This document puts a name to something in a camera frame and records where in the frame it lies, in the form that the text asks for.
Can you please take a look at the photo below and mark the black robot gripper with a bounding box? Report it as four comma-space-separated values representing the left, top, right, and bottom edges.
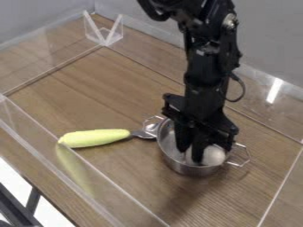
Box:
162, 82, 239, 163

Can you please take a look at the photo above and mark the stainless steel pot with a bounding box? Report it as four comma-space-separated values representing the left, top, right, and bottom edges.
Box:
143, 115, 251, 176

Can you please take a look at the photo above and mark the white plush mushroom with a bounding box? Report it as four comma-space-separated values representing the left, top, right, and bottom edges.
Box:
184, 145, 226, 166

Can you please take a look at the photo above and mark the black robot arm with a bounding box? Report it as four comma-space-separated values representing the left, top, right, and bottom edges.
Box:
138, 0, 242, 163

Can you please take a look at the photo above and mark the black metal table leg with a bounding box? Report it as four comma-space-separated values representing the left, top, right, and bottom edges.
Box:
0, 183, 44, 227

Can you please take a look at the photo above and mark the yellow handled metal spoon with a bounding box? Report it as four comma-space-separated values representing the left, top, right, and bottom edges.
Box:
57, 123, 160, 148

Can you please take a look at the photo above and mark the clear acrylic enclosure wall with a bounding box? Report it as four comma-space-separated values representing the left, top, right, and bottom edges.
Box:
0, 0, 303, 227

